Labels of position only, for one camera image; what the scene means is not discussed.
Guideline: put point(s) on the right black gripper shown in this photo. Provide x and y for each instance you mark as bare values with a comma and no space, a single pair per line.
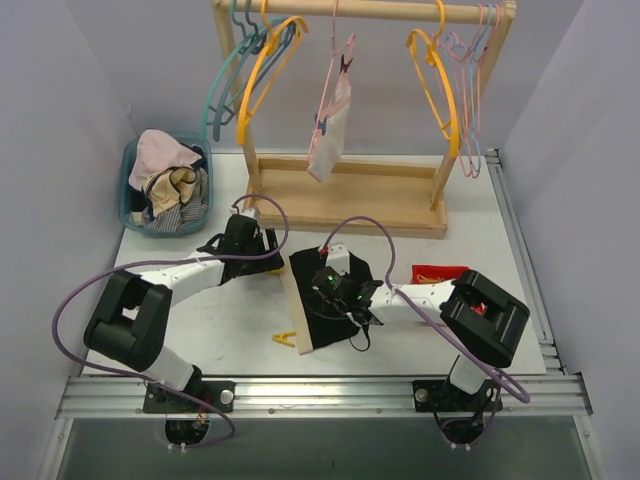
326,293

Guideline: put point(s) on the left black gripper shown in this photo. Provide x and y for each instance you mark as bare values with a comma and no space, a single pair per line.
270,245

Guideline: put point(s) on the black underwear with beige band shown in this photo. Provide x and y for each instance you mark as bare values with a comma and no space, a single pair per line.
317,323

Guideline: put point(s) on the yellow plastic hanger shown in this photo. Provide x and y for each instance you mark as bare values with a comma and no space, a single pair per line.
281,41
423,49

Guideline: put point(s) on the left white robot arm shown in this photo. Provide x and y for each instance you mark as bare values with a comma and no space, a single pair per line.
130,320

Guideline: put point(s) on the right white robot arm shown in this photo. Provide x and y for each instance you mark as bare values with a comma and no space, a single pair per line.
481,320

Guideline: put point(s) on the white pink hanging underwear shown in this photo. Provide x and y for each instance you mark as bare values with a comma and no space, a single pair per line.
328,140

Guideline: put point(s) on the blue grey plastic hanger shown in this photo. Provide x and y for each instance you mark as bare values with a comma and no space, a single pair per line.
254,61

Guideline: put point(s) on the teal plastic hanger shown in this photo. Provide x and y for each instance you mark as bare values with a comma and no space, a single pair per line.
240,40

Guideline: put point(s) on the colourful clothes pegs in bin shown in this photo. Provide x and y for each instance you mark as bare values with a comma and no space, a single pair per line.
423,279

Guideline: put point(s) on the red plastic clip bin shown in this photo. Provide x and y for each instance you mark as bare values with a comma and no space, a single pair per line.
447,271

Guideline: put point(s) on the wooden clothes rack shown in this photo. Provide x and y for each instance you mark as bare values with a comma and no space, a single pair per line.
407,199

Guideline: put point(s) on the pile of clothes in basket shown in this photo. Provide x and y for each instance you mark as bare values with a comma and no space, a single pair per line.
160,170

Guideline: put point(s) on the teal plastic laundry basket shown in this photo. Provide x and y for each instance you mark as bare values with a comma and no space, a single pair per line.
127,220

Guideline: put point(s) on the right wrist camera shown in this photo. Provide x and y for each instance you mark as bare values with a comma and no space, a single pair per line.
336,256

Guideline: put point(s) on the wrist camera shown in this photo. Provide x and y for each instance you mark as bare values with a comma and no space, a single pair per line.
251,212
336,256

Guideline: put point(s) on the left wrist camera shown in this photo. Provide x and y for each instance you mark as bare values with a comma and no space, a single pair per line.
251,212

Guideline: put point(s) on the pink wire hanger with garment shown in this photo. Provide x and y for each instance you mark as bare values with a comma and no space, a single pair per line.
340,62

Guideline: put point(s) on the aluminium mounting rail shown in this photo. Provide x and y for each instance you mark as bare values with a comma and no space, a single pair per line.
317,398

